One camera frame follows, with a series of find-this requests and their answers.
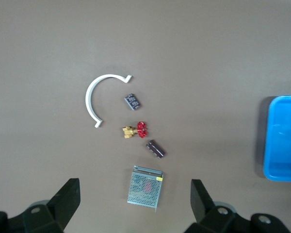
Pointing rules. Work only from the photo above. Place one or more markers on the blue plastic tray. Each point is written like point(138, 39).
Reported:
point(283, 145)

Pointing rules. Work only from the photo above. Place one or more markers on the metal mesh power supply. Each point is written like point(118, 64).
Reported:
point(144, 189)

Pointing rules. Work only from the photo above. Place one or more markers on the brass valve red handwheel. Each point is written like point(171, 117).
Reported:
point(141, 129)

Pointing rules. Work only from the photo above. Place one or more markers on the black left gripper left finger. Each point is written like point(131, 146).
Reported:
point(38, 218)

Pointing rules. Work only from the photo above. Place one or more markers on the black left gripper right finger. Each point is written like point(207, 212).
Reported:
point(220, 218)

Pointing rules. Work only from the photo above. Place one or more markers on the brown table mat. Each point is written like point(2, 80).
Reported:
point(63, 48)

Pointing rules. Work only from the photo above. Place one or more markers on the white curved plastic clamp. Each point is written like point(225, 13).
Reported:
point(88, 99)

